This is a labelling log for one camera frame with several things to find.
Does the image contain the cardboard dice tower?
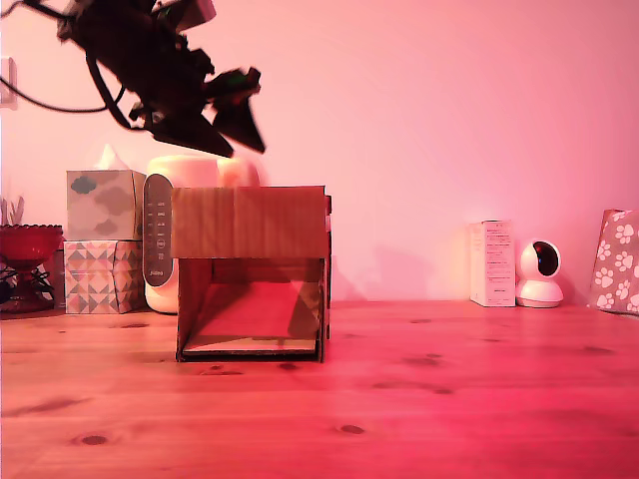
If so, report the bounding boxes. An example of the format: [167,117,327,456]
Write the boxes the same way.
[172,186,334,364]

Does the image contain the cream electric kettle appliance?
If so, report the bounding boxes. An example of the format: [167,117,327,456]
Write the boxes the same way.
[143,155,262,315]

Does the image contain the white paper tissue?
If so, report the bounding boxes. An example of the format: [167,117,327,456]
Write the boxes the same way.
[94,144,132,173]

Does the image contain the cloud print tissue box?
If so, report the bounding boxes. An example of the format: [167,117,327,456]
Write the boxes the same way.
[66,170,149,241]

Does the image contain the triangle pattern tissue box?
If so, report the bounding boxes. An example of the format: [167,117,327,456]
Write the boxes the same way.
[63,239,146,315]

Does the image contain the pale striped stalks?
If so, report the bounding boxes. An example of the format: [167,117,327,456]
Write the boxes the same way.
[0,195,27,227]

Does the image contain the small dark grey box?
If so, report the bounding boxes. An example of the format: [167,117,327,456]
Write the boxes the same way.
[53,248,67,310]

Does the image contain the red glass footed bowl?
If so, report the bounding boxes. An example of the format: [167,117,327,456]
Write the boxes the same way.
[0,224,66,314]

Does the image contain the white printed carton box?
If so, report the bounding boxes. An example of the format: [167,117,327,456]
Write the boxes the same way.
[468,220,518,308]

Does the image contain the paw print bag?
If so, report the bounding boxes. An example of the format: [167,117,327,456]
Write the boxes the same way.
[587,209,639,315]

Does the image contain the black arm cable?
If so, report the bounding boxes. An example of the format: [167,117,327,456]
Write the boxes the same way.
[85,54,151,134]
[0,74,126,114]
[0,0,69,21]

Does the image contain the white wall plate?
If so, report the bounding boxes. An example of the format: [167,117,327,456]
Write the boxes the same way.
[0,57,19,111]

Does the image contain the thin black cable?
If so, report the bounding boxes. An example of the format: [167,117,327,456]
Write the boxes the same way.
[0,263,57,306]

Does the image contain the small white round camera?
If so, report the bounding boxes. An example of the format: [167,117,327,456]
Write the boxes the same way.
[515,239,565,308]

